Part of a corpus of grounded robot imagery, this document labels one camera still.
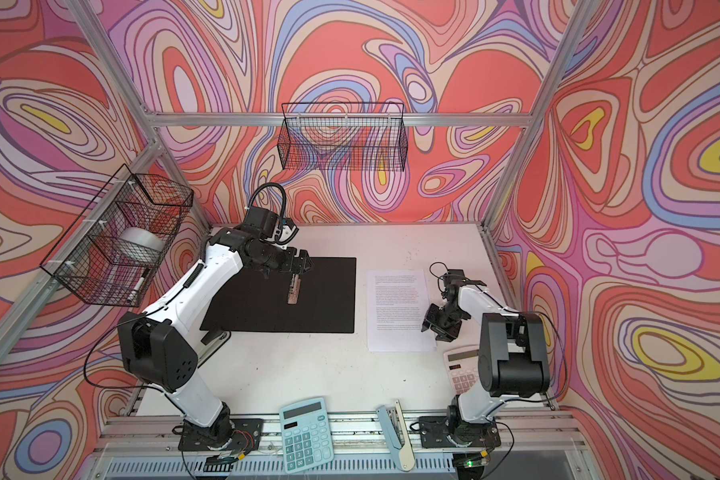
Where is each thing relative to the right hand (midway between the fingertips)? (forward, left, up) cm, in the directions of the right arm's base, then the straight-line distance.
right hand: (431, 337), depth 89 cm
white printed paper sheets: (+11, +9, 0) cm, 15 cm away
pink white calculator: (-9, -7, +1) cm, 12 cm away
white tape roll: (+15, +75, +32) cm, 83 cm away
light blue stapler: (-25, +13, +2) cm, 28 cm away
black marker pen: (+5, +75, +26) cm, 80 cm away
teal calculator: (-24, +36, +2) cm, 43 cm away
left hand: (+15, +37, +19) cm, 45 cm away
